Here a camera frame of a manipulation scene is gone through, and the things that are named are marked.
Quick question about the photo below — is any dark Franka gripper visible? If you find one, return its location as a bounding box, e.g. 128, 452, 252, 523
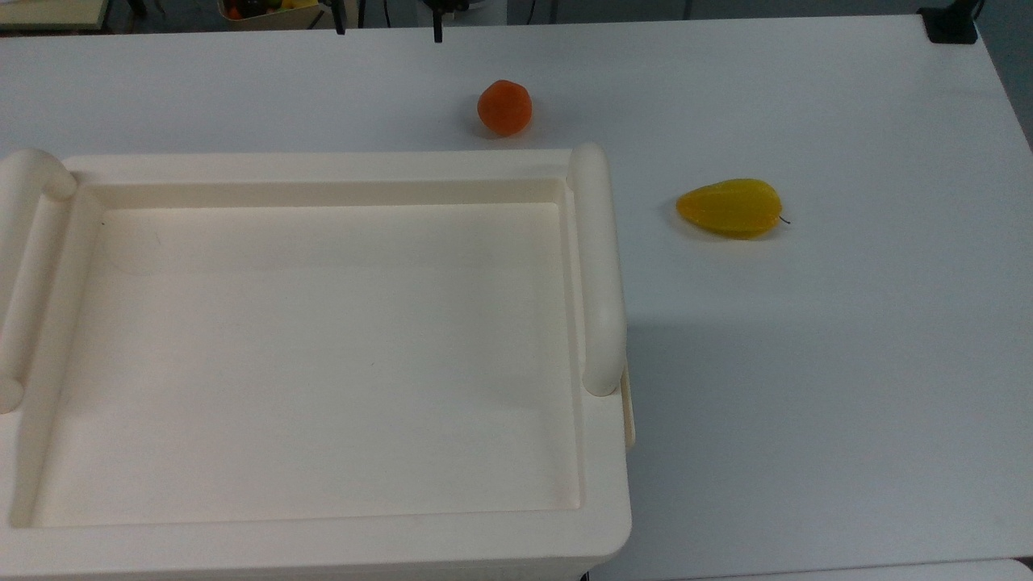
420, 0, 470, 44

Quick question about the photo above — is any cream plastic cabinet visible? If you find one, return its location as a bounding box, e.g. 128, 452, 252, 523
0, 144, 637, 581

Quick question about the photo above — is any orange toy fruit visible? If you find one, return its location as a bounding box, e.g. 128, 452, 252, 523
477, 79, 533, 136

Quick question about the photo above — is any yellow toy starfruit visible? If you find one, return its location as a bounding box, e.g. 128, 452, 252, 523
675, 178, 791, 240

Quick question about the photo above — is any black table clamp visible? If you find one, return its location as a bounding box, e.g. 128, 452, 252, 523
918, 5, 980, 45

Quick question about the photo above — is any cream cabinet carry handle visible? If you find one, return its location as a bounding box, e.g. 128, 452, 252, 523
0, 148, 78, 415

